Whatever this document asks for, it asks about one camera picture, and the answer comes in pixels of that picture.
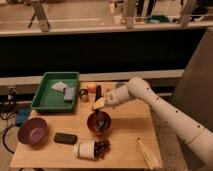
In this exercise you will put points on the white can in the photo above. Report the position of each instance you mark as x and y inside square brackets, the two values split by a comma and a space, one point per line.
[84, 149]

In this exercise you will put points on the black and white brush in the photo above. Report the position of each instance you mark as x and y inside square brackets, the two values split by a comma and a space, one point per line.
[100, 119]

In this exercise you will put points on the red bowl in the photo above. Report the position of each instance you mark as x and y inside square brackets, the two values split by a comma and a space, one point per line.
[91, 123]

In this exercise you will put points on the beige wooden spatula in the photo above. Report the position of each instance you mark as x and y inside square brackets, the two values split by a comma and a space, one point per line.
[148, 154]

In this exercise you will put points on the white cloth piece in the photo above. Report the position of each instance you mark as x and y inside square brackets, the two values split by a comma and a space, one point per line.
[59, 86]

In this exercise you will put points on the dark grape bunch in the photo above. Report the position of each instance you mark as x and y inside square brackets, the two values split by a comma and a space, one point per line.
[101, 148]

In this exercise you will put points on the purple bowl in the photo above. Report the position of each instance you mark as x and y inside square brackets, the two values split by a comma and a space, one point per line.
[33, 131]

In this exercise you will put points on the grey sponge block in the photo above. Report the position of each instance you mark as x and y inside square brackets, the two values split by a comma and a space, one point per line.
[68, 94]

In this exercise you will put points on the orange fruit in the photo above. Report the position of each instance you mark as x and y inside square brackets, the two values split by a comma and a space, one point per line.
[91, 87]

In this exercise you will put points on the black rectangular block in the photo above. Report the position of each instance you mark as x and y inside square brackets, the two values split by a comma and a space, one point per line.
[65, 138]

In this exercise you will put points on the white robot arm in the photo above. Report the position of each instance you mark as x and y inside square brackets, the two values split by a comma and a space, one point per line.
[197, 137]

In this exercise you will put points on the green plastic tray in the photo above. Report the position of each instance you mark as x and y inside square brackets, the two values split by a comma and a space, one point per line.
[48, 99]

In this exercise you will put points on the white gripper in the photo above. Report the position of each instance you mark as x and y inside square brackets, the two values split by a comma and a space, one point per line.
[112, 98]

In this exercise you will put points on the small metal cup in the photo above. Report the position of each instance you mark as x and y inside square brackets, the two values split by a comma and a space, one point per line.
[83, 95]

